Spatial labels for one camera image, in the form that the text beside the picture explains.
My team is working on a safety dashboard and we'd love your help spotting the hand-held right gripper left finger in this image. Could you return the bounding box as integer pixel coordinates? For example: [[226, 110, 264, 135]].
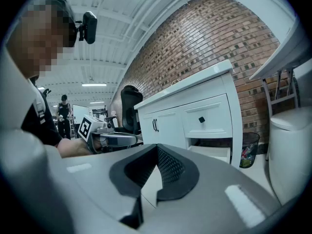
[[62, 143, 159, 230]]

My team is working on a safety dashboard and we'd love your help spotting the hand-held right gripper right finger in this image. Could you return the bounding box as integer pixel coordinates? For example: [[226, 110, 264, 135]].
[[142, 143, 282, 234]]

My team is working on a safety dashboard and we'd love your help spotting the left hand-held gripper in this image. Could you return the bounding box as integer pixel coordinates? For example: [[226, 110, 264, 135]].
[[77, 114, 144, 155]]

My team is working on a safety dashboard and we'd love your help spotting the short white drawer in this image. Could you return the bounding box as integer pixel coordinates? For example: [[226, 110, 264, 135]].
[[187, 144, 232, 165]]

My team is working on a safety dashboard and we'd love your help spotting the person's left forearm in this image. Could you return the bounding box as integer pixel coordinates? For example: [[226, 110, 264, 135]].
[[58, 137, 95, 158]]

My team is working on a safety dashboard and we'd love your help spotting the tall white drawer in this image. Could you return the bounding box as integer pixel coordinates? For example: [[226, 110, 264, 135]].
[[181, 94, 234, 138]]

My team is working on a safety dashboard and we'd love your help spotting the person's left hand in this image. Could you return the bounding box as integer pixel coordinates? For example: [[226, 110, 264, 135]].
[[93, 137, 108, 154]]

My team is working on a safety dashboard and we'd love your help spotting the white cabinet door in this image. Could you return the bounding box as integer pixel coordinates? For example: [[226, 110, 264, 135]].
[[156, 111, 187, 150], [140, 117, 156, 148]]

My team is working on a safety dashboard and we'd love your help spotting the black office chair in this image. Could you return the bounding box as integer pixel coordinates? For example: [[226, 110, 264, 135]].
[[104, 85, 144, 134]]

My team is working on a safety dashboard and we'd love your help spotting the white board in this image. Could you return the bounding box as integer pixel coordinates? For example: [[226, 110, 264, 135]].
[[72, 104, 90, 124]]

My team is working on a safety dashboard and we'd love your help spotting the white toilet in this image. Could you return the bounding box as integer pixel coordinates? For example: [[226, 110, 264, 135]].
[[268, 105, 312, 206]]

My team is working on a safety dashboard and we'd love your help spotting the person's torso in black shirt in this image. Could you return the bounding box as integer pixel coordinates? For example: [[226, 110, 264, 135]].
[[20, 78, 64, 146]]

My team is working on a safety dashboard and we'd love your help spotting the white vanity cabinet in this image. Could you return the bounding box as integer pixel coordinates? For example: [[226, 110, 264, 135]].
[[134, 59, 243, 168]]

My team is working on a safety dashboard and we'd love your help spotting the person's head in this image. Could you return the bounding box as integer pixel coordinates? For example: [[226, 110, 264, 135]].
[[6, 0, 76, 79]]

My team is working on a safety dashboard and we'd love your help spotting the black wire trash bin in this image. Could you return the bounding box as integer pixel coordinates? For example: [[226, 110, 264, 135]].
[[239, 132, 261, 169]]

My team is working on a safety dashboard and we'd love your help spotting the black head camera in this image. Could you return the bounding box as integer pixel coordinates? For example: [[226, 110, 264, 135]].
[[75, 11, 98, 45]]

